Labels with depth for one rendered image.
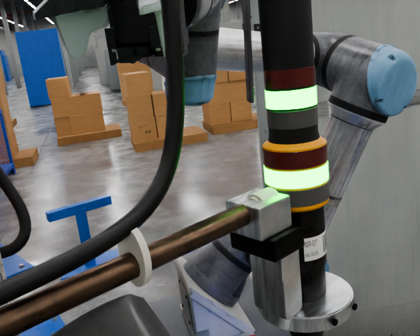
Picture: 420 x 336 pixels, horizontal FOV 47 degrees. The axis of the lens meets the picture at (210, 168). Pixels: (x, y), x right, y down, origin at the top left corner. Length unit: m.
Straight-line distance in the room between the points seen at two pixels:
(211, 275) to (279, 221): 0.79
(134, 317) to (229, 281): 0.65
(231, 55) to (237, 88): 7.72
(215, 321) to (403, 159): 1.59
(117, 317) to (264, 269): 0.18
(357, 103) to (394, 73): 0.08
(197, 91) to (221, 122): 7.87
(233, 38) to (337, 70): 0.21
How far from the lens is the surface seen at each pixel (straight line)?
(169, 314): 1.26
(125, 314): 0.47
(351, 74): 0.93
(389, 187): 2.48
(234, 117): 8.62
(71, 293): 0.24
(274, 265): 0.33
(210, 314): 1.09
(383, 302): 2.72
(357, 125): 0.94
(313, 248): 0.34
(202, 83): 0.69
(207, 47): 0.68
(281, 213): 0.31
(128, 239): 0.25
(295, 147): 0.31
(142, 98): 7.82
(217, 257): 1.10
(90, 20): 0.50
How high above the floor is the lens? 1.65
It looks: 15 degrees down
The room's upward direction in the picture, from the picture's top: 7 degrees counter-clockwise
